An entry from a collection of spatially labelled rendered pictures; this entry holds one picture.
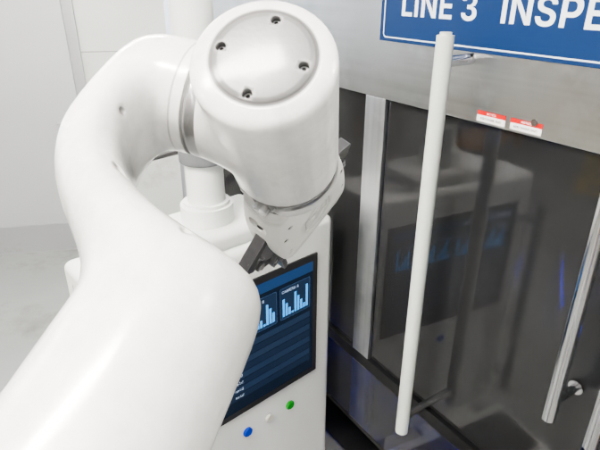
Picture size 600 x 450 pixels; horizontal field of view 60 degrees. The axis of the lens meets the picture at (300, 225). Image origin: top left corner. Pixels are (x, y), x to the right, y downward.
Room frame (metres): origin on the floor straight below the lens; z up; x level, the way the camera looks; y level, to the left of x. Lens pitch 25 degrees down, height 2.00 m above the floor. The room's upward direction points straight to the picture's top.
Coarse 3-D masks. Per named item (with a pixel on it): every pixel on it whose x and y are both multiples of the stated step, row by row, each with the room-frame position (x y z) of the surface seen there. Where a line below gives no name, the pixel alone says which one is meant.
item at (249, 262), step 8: (256, 240) 0.44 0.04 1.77; (264, 240) 0.43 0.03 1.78; (248, 248) 0.44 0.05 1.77; (256, 248) 0.43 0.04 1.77; (264, 248) 0.44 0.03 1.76; (248, 256) 0.43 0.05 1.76; (256, 256) 0.43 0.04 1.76; (240, 264) 0.44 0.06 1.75; (248, 264) 0.43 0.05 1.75; (256, 264) 0.44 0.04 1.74; (248, 272) 0.44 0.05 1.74
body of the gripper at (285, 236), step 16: (336, 192) 0.47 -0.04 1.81; (320, 208) 0.45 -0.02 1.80; (256, 224) 0.42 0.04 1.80; (272, 224) 0.39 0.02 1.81; (288, 224) 0.40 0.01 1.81; (304, 224) 0.43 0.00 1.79; (272, 240) 0.41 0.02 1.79; (288, 240) 0.42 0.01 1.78; (304, 240) 0.46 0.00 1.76; (288, 256) 0.45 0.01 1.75
